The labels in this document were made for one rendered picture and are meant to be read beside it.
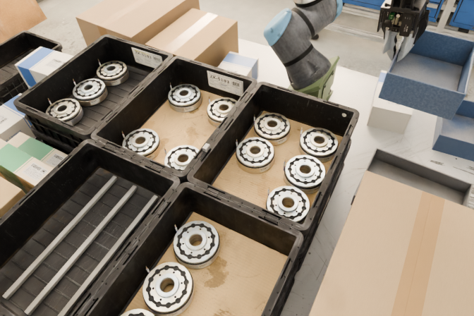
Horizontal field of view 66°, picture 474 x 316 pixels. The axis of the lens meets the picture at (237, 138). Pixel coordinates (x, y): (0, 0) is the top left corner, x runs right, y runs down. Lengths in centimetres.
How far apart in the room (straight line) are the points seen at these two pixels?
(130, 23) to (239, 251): 97
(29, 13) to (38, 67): 230
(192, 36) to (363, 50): 177
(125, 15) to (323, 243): 110
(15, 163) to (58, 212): 19
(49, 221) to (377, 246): 76
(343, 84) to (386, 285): 86
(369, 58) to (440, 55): 189
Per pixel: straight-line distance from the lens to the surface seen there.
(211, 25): 148
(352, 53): 290
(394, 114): 127
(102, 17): 157
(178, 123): 112
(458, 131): 141
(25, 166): 110
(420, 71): 96
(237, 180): 96
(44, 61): 145
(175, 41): 142
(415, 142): 132
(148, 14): 153
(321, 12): 124
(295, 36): 121
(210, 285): 84
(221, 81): 114
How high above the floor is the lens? 161
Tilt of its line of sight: 48 degrees down
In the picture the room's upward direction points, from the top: 3 degrees counter-clockwise
